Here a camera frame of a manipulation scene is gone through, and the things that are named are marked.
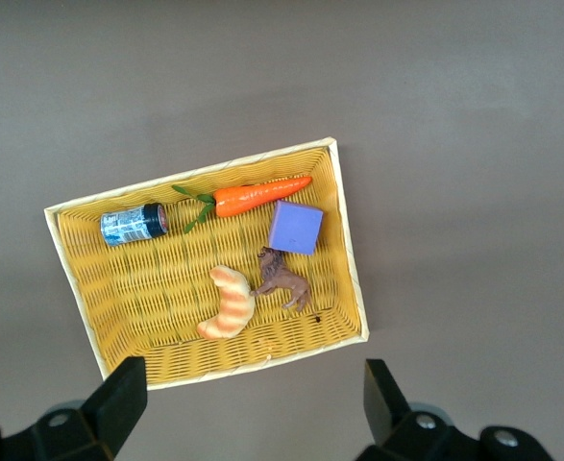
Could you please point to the yellow woven basket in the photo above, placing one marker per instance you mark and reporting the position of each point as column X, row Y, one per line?
column 142, row 298

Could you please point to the small black blue-labelled can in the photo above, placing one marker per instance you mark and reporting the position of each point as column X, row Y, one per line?
column 130, row 225

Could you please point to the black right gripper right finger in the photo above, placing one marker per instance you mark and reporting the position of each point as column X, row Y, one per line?
column 382, row 398

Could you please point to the orange toy carrot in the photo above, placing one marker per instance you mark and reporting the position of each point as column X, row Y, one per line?
column 252, row 197

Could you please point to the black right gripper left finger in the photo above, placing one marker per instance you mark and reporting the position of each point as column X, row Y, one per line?
column 120, row 403

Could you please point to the brown lion figurine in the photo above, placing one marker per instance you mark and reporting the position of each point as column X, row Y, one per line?
column 281, row 281

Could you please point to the purple foam block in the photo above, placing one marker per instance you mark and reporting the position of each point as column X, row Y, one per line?
column 295, row 228

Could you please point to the toy croissant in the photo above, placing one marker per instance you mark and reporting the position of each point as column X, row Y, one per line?
column 233, row 307

